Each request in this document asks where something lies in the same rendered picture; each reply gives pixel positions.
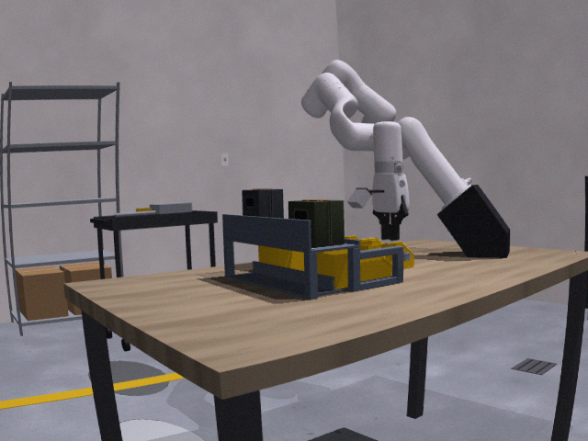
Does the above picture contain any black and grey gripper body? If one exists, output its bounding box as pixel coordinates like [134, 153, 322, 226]
[372, 173, 410, 213]

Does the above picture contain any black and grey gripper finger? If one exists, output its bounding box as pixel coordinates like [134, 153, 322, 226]
[390, 196, 409, 241]
[373, 210, 391, 240]

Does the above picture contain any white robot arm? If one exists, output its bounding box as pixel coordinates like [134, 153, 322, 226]
[301, 60, 472, 209]

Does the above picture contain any olive green tool case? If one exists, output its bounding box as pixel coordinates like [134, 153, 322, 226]
[288, 199, 345, 247]

